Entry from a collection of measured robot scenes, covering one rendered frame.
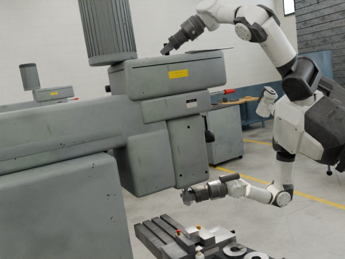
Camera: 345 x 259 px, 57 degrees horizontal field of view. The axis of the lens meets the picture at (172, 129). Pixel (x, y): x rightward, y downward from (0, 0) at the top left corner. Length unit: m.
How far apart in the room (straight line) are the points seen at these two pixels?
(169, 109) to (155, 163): 0.23
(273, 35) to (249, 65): 9.14
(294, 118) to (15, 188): 1.03
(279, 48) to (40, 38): 7.02
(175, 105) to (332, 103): 0.63
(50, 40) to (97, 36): 6.69
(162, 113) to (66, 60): 6.73
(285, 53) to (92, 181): 0.82
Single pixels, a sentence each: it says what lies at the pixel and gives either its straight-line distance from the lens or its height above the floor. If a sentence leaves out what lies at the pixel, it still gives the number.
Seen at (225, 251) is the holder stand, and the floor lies 1.12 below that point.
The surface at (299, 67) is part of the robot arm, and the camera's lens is 1.33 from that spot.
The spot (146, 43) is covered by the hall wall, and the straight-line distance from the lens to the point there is 8.58.
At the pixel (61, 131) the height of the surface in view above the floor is 1.67.
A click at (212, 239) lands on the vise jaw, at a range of 1.62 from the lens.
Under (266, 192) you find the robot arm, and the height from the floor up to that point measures 1.17.
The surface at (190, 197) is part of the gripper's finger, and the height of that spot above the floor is 1.24.
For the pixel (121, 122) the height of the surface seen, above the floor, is 1.66.
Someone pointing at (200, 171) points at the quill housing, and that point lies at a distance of 1.44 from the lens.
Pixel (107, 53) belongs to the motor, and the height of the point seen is 1.92.
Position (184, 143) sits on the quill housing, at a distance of 1.38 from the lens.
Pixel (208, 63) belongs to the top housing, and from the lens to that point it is 1.40.
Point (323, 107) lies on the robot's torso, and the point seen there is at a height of 1.60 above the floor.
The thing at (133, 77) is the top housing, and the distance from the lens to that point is 1.24.
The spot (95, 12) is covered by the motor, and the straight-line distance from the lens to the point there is 1.29.
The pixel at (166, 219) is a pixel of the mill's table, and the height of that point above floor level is 0.92.
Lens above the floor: 1.80
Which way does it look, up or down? 9 degrees down
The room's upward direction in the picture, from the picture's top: 8 degrees counter-clockwise
